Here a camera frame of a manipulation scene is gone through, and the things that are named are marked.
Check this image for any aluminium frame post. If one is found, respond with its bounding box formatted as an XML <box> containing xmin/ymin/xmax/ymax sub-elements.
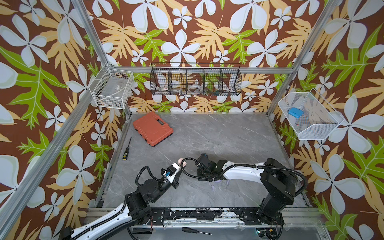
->
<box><xmin>267</xmin><ymin>0</ymin><xmax>342</xmax><ymax>117</ymax></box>
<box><xmin>72</xmin><ymin>1</ymin><xmax>132</xmax><ymax>118</ymax></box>

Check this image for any red plastic tool case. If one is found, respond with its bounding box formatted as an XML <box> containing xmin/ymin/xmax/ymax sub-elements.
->
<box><xmin>133</xmin><ymin>112</ymin><xmax>174</xmax><ymax>147</ymax></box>

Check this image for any black screwdriver front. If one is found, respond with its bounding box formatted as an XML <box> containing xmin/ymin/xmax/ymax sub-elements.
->
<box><xmin>182</xmin><ymin>227</ymin><xmax>212</xmax><ymax>236</ymax></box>

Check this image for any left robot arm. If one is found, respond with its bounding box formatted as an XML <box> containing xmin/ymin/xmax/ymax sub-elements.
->
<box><xmin>59</xmin><ymin>163</ymin><xmax>183</xmax><ymax>240</ymax></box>

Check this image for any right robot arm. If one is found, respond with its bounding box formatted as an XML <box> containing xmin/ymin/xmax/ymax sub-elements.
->
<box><xmin>177</xmin><ymin>154</ymin><xmax>308</xmax><ymax>225</ymax></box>

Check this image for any white wire basket left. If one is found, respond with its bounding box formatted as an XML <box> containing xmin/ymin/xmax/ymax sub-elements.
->
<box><xmin>90</xmin><ymin>68</ymin><xmax>135</xmax><ymax>110</ymax></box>

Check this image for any white mesh basket right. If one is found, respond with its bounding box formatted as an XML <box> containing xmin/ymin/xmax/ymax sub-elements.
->
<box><xmin>278</xmin><ymin>89</ymin><xmax>345</xmax><ymax>141</ymax></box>

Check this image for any yellow black screwdriver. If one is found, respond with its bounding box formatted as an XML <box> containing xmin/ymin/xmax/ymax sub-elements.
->
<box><xmin>123</xmin><ymin>137</ymin><xmax>132</xmax><ymax>161</ymax></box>

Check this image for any blue case in basket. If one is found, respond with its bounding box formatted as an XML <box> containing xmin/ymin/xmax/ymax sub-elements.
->
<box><xmin>288</xmin><ymin>108</ymin><xmax>304</xmax><ymax>119</ymax></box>

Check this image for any aluminium frame post left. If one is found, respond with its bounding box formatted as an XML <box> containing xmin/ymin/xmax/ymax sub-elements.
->
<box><xmin>72</xmin><ymin>1</ymin><xmax>132</xmax><ymax>118</ymax></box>

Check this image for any black wire basket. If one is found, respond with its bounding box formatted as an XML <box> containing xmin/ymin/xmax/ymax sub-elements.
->
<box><xmin>150</xmin><ymin>63</ymin><xmax>242</xmax><ymax>96</ymax></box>

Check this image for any aluminium frame post right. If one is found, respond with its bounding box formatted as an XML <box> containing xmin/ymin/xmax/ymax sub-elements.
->
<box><xmin>267</xmin><ymin>0</ymin><xmax>342</xmax><ymax>117</ymax></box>

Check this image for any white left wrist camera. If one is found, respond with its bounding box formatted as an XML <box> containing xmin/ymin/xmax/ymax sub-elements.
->
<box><xmin>163</xmin><ymin>163</ymin><xmax>182</xmax><ymax>183</ymax></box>

